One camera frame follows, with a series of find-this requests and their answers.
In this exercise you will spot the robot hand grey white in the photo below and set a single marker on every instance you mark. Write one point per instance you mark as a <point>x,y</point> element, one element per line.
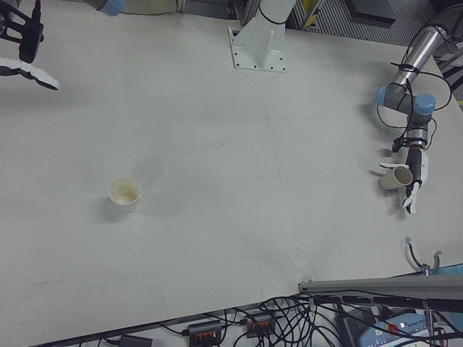
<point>32,74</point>
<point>419,168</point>

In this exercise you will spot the plain white paper cup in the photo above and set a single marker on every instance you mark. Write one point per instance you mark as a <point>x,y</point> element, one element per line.
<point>390,180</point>

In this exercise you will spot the UR5e robot arm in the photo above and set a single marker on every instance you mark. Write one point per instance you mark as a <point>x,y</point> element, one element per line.
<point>421,52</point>
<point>110,6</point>

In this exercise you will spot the white plastic clamp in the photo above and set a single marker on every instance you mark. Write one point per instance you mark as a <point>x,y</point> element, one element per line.
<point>410,251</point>
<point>436,260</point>

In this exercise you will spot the light blue board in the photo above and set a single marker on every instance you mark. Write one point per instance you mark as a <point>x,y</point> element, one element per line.
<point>452,269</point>

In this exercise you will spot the aluminium profile beam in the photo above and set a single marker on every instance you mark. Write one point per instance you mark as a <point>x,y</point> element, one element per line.
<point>380,288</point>

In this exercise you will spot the beige board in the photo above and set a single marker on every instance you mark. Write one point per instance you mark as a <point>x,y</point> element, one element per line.
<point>152,7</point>

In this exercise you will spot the paper cup stained inside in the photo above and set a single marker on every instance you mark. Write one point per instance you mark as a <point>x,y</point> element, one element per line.
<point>124,206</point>

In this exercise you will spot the teach pendant with red button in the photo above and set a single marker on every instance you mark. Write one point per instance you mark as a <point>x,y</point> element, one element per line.
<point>405,330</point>

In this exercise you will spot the grey electronics box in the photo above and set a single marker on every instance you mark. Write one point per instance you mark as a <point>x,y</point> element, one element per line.
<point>352,323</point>

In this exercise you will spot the black power strip red switches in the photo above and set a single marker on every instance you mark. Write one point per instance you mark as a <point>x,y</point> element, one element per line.
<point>204,330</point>
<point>260,323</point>

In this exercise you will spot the black power adapter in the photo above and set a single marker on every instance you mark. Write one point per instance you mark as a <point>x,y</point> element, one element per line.
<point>135,341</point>

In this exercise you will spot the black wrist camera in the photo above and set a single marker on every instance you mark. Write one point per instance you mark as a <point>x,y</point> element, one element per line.
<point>398,144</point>

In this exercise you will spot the yellow black hazard post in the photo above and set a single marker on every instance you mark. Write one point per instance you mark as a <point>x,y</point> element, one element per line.
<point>311,12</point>

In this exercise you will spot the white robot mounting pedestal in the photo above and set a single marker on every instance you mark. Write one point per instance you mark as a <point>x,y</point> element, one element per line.
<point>258,43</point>

